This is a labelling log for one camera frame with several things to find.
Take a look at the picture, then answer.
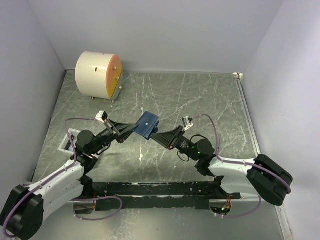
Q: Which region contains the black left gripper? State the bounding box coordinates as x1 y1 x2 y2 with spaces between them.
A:
90 118 138 155

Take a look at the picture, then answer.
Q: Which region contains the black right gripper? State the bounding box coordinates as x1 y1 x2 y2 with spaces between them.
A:
150 125 200 162

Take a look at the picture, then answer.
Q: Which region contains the blue leather card holder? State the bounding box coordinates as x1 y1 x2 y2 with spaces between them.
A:
133 111 160 140

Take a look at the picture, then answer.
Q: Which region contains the white plastic card tray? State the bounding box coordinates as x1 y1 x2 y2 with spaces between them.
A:
57 128 80 155

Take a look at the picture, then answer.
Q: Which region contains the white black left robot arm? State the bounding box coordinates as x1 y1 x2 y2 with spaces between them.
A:
0 119 137 240

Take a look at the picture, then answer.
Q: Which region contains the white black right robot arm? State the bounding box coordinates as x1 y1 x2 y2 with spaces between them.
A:
150 126 293 206

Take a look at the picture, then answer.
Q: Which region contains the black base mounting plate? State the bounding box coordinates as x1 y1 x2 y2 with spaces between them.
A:
78 177 241 210

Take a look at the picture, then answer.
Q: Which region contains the white round mini drawer cabinet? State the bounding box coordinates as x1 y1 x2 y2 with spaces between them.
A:
75 51 124 102

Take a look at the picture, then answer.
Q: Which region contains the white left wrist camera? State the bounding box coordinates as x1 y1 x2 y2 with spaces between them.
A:
95 110 108 123

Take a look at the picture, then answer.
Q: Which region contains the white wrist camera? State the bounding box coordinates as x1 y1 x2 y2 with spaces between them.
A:
182 116 194 131
95 110 108 123

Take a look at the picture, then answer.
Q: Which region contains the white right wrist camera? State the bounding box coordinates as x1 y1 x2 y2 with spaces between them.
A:
182 116 194 131

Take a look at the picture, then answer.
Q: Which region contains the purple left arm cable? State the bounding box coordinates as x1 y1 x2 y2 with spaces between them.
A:
0 117 123 237

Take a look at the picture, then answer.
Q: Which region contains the aluminium right side rail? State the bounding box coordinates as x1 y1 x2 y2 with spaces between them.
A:
232 71 295 240

